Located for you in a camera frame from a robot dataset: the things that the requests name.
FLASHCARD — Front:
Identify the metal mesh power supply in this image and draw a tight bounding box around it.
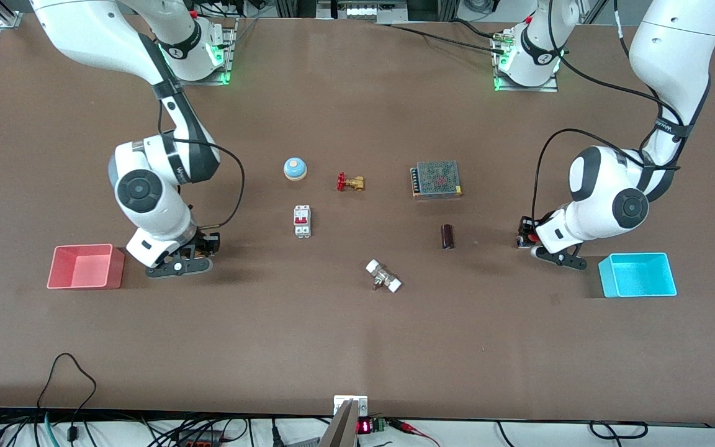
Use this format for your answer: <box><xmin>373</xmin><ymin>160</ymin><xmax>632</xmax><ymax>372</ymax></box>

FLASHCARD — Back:
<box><xmin>411</xmin><ymin>161</ymin><xmax>462</xmax><ymax>199</ymax></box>

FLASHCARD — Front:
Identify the cyan plastic bin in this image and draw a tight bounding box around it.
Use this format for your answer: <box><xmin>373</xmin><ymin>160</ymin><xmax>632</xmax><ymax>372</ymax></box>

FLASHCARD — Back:
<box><xmin>598</xmin><ymin>252</ymin><xmax>678</xmax><ymax>299</ymax></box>

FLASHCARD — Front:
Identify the pink plastic bin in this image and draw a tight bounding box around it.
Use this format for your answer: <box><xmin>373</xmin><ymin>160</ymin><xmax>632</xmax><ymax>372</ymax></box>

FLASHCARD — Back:
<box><xmin>47</xmin><ymin>244</ymin><xmax>125</xmax><ymax>291</ymax></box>

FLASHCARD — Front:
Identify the white capped pipe fitting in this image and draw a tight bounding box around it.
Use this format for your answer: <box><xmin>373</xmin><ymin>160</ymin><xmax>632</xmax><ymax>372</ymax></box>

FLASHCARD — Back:
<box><xmin>365</xmin><ymin>259</ymin><xmax>403</xmax><ymax>294</ymax></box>

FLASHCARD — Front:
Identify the red alligator clip lead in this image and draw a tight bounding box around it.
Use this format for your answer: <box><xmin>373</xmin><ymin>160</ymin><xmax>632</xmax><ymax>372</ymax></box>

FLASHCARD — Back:
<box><xmin>392</xmin><ymin>419</ymin><xmax>440</xmax><ymax>447</ymax></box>

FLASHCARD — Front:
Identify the grey aluminium bar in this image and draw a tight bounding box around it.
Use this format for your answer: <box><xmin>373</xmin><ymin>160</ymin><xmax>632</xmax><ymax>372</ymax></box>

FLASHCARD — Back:
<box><xmin>319</xmin><ymin>399</ymin><xmax>359</xmax><ymax>447</ymax></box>

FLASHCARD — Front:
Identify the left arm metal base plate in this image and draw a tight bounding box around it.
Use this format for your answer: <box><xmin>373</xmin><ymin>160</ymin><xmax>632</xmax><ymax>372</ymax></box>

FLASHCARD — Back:
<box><xmin>493</xmin><ymin>32</ymin><xmax>559</xmax><ymax>93</ymax></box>

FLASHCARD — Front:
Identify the black looped cable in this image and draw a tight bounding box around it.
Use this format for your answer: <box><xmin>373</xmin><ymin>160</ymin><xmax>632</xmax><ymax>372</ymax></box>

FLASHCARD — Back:
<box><xmin>36</xmin><ymin>353</ymin><xmax>97</xmax><ymax>443</ymax></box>

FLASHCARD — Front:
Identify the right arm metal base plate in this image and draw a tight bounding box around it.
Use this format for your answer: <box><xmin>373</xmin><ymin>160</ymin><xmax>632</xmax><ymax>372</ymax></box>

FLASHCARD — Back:
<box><xmin>166</xmin><ymin>19</ymin><xmax>238</xmax><ymax>86</ymax></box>

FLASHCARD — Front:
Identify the black cable on table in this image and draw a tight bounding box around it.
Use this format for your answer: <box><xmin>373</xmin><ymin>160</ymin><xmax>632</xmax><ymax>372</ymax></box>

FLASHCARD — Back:
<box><xmin>389</xmin><ymin>24</ymin><xmax>507</xmax><ymax>53</ymax></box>
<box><xmin>449</xmin><ymin>17</ymin><xmax>508</xmax><ymax>40</ymax></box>

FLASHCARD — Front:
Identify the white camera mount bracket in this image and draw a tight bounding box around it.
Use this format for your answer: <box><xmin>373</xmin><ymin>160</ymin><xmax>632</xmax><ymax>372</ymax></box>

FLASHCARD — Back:
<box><xmin>333</xmin><ymin>395</ymin><xmax>369</xmax><ymax>417</ymax></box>

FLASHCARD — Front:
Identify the black coiled cable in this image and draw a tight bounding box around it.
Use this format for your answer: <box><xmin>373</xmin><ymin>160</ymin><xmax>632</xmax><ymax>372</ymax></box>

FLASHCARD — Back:
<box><xmin>589</xmin><ymin>421</ymin><xmax>649</xmax><ymax>441</ymax></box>

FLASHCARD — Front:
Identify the teal cable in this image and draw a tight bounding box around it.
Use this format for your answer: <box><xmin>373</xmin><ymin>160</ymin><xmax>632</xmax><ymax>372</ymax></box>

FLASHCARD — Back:
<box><xmin>43</xmin><ymin>410</ymin><xmax>61</xmax><ymax>447</ymax></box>

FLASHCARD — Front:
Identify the aluminium frame profile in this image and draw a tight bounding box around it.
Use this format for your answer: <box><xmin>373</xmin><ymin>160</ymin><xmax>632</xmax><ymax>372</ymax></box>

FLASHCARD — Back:
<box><xmin>0</xmin><ymin>0</ymin><xmax>24</xmax><ymax>29</ymax></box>

